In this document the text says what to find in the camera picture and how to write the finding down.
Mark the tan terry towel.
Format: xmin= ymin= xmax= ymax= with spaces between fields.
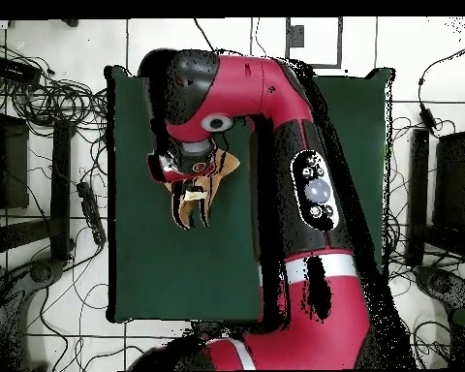
xmin=163 ymin=148 xmax=241 ymax=231

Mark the black flat box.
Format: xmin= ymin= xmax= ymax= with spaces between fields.
xmin=0 ymin=55 xmax=43 ymax=87

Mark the black power strip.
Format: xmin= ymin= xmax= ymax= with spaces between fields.
xmin=76 ymin=181 xmax=108 ymax=246

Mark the dark green table cloth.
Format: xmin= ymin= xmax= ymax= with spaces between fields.
xmin=105 ymin=65 xmax=396 ymax=325

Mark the grey stand base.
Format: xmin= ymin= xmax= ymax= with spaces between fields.
xmin=412 ymin=264 xmax=465 ymax=311
xmin=0 ymin=257 xmax=67 ymax=369

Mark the black power adapter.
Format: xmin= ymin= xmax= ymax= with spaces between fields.
xmin=418 ymin=108 xmax=437 ymax=131

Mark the black metal frame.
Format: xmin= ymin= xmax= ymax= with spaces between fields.
xmin=406 ymin=127 xmax=465 ymax=268
xmin=0 ymin=88 xmax=77 ymax=264

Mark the grey square floor frame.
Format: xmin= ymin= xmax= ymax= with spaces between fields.
xmin=284 ymin=16 xmax=344 ymax=70

